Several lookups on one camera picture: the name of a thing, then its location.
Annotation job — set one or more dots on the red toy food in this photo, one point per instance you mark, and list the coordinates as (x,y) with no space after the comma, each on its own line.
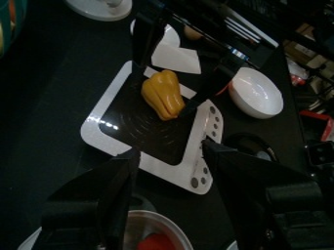
(157,242)

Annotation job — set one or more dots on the yellow bell pepper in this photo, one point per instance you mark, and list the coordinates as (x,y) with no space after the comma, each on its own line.
(163,94)

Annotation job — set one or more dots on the teal basket with orange rim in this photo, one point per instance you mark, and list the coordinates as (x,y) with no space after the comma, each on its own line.
(19,13)

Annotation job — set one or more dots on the brown toy egg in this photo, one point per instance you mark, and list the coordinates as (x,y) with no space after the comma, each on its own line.
(191,32)

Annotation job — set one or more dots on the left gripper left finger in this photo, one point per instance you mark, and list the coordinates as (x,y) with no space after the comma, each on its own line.
(99,195)

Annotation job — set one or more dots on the white oval plate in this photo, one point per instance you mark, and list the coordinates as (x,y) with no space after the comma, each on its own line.
(171,35)

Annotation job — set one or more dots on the black camera box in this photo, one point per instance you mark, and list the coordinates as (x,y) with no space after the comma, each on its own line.
(320,153)

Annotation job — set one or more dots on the brown cardboard box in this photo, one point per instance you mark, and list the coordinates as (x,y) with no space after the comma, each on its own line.
(305,49)

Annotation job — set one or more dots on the red box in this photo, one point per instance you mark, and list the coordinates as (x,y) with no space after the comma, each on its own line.
(324,127)

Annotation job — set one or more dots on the white toy cooktop, black centre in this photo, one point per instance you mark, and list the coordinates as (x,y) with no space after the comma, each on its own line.
(143,130)

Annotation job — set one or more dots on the white star-shaped toy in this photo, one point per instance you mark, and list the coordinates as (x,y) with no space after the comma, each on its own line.
(99,9)

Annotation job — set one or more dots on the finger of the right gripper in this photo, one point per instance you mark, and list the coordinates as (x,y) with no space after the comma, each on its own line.
(213,84)
(146,42)

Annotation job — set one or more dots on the black round lid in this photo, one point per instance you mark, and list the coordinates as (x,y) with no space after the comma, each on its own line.
(257,146)

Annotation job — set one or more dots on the silver frame bar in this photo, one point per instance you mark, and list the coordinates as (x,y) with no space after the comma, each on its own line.
(250,31)

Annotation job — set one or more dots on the white rectangular board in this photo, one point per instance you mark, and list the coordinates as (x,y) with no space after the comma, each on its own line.
(177,58)

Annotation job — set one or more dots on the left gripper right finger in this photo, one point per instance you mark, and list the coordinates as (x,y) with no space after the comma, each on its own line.
(252,195)

